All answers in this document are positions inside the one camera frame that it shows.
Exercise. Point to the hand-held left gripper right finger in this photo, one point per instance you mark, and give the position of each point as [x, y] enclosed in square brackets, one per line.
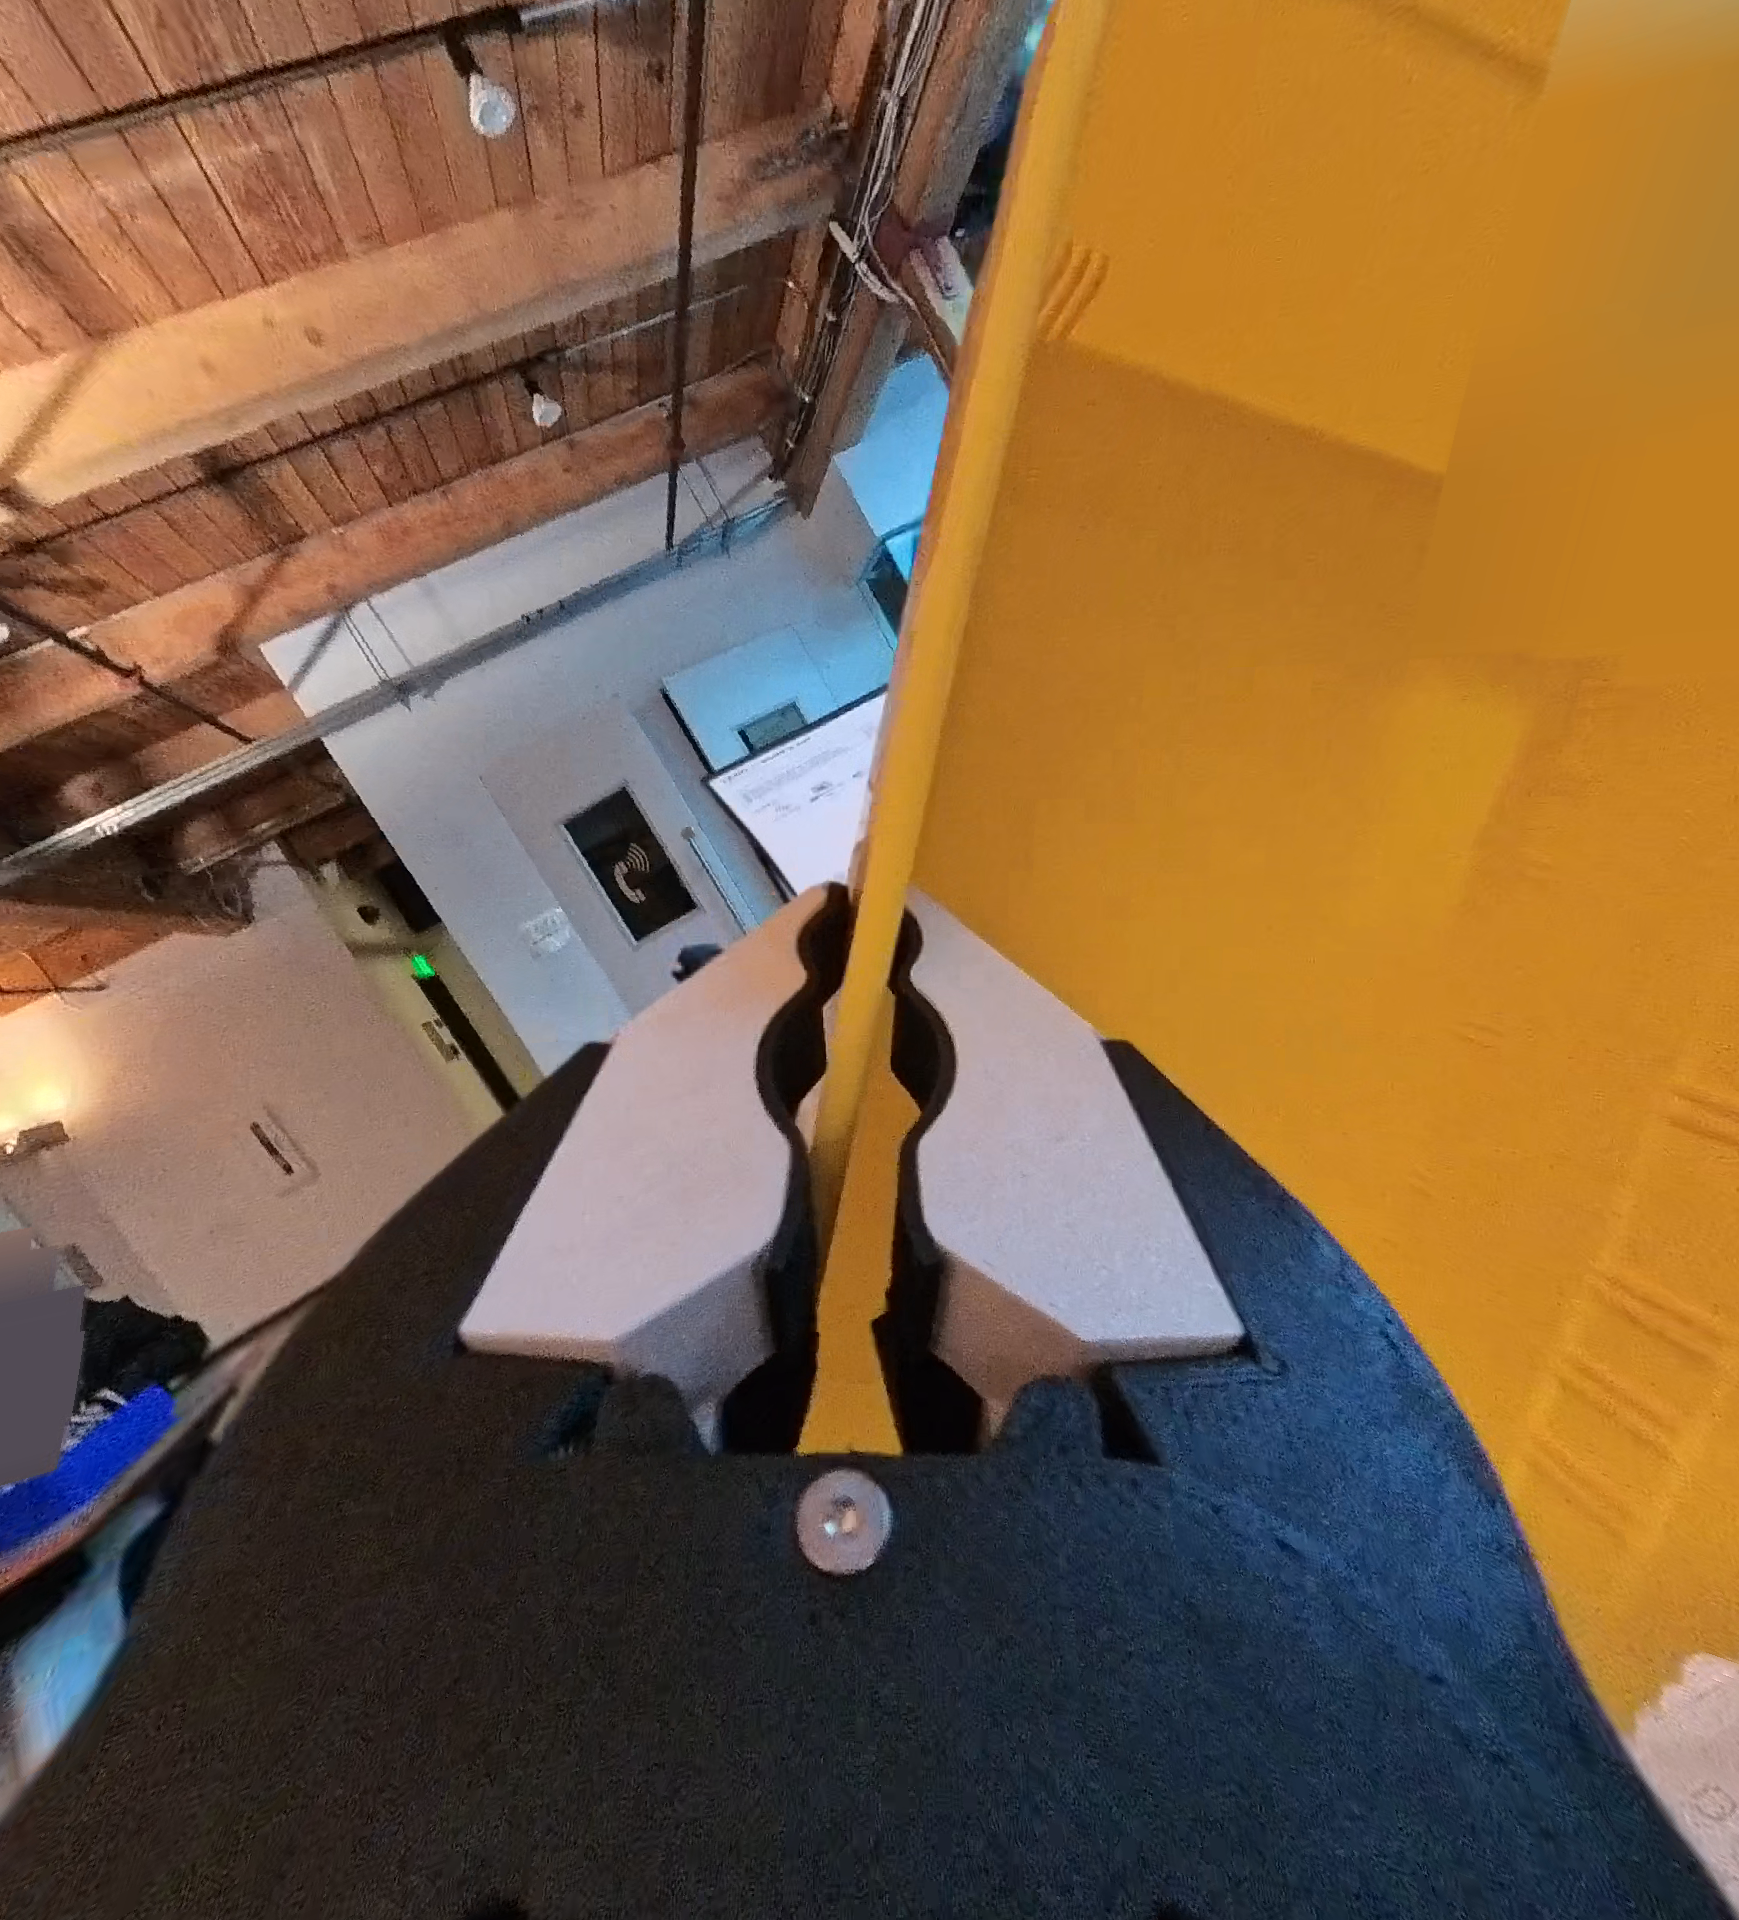
[1066, 1201]

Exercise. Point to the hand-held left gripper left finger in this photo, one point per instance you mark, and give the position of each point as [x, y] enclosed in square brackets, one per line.
[631, 1201]

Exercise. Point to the yellow plastic bin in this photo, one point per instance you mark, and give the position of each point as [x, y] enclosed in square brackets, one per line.
[1260, 749]

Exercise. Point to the black phone sign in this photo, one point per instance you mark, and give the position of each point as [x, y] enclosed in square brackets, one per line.
[631, 871]

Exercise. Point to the blue cloth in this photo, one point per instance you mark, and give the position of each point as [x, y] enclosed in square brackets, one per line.
[44, 1478]

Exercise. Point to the white wall screen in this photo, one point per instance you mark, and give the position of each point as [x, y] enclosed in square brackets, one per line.
[809, 793]

